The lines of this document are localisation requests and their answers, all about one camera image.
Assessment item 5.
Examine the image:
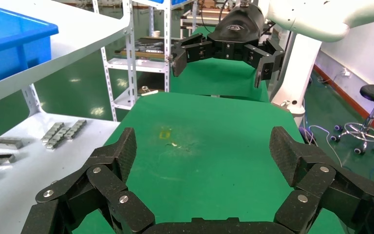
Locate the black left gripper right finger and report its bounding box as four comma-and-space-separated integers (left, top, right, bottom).
269, 126, 374, 234

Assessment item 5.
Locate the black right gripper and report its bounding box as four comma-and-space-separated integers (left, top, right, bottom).
172, 3, 285, 89

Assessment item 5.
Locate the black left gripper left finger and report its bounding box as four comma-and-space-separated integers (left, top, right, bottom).
20, 127, 156, 234

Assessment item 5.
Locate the dark metal parts pile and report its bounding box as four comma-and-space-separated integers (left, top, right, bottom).
114, 37, 175, 61

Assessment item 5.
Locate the ribbed silver metal block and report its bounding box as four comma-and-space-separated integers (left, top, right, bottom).
64, 119, 88, 140
40, 122, 70, 150

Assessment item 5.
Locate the white robot body column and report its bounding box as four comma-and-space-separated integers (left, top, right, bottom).
270, 32, 322, 117

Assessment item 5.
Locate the black round swivel stool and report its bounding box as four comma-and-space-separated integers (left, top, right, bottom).
330, 84, 374, 156

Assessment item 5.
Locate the blue plastic bin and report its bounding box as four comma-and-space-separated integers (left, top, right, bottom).
0, 3, 59, 90

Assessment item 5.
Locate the white frame bench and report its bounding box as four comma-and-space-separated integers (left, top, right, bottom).
180, 7, 233, 37

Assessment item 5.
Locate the white floor cable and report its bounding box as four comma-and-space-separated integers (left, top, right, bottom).
298, 97, 347, 169

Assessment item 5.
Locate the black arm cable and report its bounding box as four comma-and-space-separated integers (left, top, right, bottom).
199, 0, 230, 26

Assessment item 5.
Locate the white slotted-post storage rack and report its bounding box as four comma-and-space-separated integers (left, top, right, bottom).
92, 0, 196, 111

